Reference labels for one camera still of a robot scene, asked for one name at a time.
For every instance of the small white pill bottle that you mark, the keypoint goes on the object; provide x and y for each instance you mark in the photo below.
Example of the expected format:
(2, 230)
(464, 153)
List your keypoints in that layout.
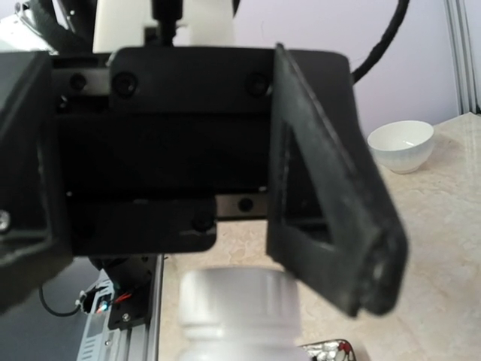
(240, 313)

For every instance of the white ceramic bowl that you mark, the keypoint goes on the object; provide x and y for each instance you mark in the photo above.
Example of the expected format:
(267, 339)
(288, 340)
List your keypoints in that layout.
(403, 146)

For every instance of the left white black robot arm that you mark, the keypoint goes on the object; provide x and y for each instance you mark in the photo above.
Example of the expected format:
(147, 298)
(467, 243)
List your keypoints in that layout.
(82, 49)

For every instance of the black floral square plate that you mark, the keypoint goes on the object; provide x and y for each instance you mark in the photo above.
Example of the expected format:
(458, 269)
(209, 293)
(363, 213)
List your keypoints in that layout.
(330, 350)

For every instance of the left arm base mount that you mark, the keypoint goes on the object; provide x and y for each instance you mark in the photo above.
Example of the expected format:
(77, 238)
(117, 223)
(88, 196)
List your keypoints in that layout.
(130, 302)

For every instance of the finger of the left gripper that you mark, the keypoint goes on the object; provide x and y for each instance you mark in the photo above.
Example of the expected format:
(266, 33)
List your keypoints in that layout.
(331, 221)
(35, 239)

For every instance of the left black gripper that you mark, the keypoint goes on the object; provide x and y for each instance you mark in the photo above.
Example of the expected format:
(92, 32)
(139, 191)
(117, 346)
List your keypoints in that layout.
(180, 143)

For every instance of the left aluminium frame post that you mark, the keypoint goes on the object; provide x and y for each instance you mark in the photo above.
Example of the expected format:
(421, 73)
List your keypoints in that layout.
(463, 58)

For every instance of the front aluminium rail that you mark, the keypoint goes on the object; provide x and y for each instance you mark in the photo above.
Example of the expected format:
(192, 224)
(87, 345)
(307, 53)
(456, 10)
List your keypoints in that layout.
(127, 329)

